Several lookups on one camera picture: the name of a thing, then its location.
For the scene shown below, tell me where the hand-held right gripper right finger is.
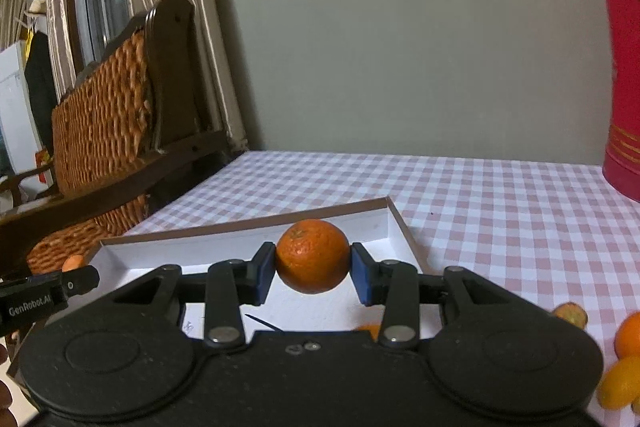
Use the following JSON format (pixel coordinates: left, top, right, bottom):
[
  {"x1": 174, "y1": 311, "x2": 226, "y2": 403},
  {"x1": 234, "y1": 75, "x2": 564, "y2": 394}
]
[{"x1": 350, "y1": 243, "x2": 516, "y2": 350}]

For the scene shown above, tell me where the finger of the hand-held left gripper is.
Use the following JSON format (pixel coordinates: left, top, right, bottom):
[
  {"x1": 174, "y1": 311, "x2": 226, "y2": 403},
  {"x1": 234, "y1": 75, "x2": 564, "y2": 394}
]
[{"x1": 47, "y1": 266, "x2": 101, "y2": 305}]

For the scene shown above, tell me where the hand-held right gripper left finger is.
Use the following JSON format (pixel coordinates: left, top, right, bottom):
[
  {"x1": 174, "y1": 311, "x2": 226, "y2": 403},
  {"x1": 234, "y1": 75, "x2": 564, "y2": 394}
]
[{"x1": 112, "y1": 242, "x2": 277, "y2": 350}]

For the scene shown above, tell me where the white tray brown rim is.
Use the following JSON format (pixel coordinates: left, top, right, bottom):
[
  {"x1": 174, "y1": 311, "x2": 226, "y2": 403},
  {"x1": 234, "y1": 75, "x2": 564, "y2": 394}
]
[{"x1": 87, "y1": 197, "x2": 433, "y2": 343}]

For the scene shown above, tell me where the brown fruit stub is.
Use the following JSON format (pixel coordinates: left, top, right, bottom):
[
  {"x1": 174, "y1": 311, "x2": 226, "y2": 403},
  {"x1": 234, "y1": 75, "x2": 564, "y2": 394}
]
[{"x1": 552, "y1": 302, "x2": 589, "y2": 330}]

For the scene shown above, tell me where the yellow-orange mandarin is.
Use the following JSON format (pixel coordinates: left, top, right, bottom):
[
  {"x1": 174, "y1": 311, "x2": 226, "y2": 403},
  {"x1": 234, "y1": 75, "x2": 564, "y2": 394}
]
[{"x1": 596, "y1": 357, "x2": 640, "y2": 410}]

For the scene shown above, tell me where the person's left hand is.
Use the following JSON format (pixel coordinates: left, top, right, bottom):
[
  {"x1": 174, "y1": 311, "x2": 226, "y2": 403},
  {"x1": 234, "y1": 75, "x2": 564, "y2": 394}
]
[{"x1": 0, "y1": 346, "x2": 14, "y2": 409}]

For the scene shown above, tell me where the red bag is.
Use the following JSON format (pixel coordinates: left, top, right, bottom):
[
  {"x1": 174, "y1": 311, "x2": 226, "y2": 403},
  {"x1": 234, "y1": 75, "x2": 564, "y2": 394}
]
[{"x1": 34, "y1": 151, "x2": 53, "y2": 185}]

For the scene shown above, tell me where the pink checked tablecloth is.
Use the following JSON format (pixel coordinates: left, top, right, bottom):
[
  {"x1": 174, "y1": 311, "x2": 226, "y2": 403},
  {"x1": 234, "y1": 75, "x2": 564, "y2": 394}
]
[{"x1": 122, "y1": 151, "x2": 640, "y2": 427}]

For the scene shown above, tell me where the wooden wicker sofa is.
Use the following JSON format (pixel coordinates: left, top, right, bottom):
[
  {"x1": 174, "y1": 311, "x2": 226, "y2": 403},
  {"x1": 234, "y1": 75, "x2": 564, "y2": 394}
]
[{"x1": 0, "y1": 0, "x2": 231, "y2": 288}]

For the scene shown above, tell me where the white refrigerator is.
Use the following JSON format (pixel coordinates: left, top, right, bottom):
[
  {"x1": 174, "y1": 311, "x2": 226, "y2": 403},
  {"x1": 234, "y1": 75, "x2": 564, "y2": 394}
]
[{"x1": 0, "y1": 42, "x2": 41, "y2": 178}]

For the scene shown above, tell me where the dark hanging coat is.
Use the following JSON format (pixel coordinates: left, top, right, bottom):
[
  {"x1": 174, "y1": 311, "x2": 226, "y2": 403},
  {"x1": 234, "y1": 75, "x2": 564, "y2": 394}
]
[{"x1": 25, "y1": 32, "x2": 58, "y2": 152}]

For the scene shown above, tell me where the red thermos flask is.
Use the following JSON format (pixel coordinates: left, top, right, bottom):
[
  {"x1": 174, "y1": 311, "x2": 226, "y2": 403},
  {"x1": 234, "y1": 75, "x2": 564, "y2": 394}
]
[{"x1": 601, "y1": 0, "x2": 640, "y2": 202}]

